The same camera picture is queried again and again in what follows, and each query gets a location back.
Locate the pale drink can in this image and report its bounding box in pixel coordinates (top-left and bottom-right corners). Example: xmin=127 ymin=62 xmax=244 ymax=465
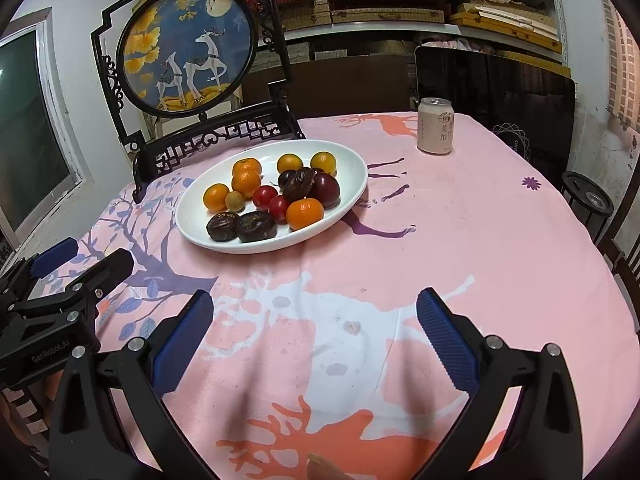
xmin=416 ymin=97 xmax=455 ymax=155

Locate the brown wooden chair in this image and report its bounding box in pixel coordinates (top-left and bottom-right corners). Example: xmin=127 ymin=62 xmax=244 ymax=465
xmin=595 ymin=230 xmax=640 ymax=316

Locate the pink printed tablecloth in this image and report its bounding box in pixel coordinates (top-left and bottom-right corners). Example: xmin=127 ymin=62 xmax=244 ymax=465
xmin=45 ymin=112 xmax=628 ymax=480

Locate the small yellow-orange citrus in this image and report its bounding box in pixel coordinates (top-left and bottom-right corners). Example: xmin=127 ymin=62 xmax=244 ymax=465
xmin=277 ymin=153 xmax=304 ymax=176

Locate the brown wooden board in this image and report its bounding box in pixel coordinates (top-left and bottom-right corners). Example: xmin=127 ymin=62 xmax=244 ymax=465
xmin=240 ymin=55 xmax=418 ymax=121

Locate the bright orange mandarin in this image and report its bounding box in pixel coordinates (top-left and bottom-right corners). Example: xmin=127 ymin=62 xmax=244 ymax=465
xmin=286 ymin=198 xmax=325 ymax=231

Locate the black folding board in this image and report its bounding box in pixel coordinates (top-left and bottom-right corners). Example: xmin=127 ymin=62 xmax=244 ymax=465
xmin=414 ymin=44 xmax=576 ymax=196

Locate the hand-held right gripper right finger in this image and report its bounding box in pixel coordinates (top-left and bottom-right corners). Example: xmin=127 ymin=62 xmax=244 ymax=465
xmin=416 ymin=287 xmax=586 ymax=480

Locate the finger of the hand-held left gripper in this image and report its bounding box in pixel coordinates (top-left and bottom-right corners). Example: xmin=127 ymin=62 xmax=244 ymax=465
xmin=0 ymin=237 xmax=80 ymax=306
xmin=12 ymin=247 xmax=136 ymax=326

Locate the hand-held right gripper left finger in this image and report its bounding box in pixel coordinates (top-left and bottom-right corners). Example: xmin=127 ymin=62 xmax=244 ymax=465
xmin=47 ymin=289 xmax=216 ymax=480

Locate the white oval plate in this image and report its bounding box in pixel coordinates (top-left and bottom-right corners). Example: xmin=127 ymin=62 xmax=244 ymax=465
xmin=175 ymin=139 xmax=370 ymax=255

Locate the round deer picture stand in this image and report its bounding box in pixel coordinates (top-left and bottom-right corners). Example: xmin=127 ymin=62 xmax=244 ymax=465
xmin=90 ymin=0 xmax=307 ymax=204

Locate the round black stool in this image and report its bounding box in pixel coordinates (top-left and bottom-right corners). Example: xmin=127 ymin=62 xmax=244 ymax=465
xmin=560 ymin=171 xmax=615 ymax=246

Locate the white framed window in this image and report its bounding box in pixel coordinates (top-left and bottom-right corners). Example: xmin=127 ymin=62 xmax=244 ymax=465
xmin=0 ymin=7 xmax=96 ymax=256

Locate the person's right hand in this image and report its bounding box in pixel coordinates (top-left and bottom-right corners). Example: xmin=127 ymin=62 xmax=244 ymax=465
xmin=306 ymin=452 xmax=353 ymax=480

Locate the red cherry tomato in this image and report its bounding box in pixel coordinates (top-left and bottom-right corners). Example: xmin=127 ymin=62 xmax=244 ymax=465
xmin=252 ymin=185 xmax=279 ymax=210
xmin=268 ymin=195 xmax=291 ymax=224

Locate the small orange kumquat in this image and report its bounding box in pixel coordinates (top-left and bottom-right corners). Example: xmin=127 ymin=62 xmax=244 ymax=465
xmin=203 ymin=183 xmax=231 ymax=212

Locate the large yellow-orange citrus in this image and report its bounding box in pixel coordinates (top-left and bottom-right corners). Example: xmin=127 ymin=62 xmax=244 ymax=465
xmin=310 ymin=151 xmax=337 ymax=177

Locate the white metal shelf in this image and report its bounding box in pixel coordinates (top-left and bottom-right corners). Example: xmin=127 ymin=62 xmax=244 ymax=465
xmin=135 ymin=0 xmax=571 ymax=66

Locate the rough-skinned orange mandarin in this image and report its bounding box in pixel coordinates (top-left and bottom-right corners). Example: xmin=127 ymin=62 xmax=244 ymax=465
xmin=232 ymin=171 xmax=262 ymax=199

